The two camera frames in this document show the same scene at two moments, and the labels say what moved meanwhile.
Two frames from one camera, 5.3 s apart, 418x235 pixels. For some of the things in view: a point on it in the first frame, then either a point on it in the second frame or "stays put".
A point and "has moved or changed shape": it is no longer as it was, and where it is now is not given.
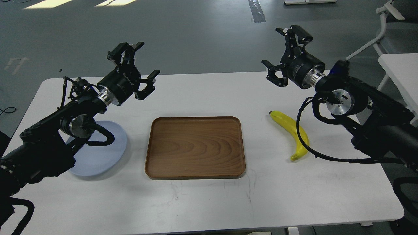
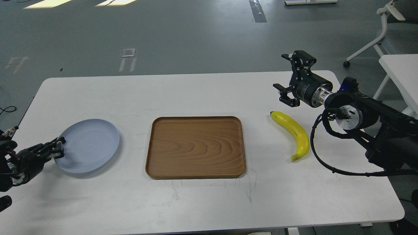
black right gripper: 297,65 to 304,84
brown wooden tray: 199,147 stays put
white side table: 402,69 stays put
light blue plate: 94,159 has moved or changed shape
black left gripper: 126,79 to 30,161
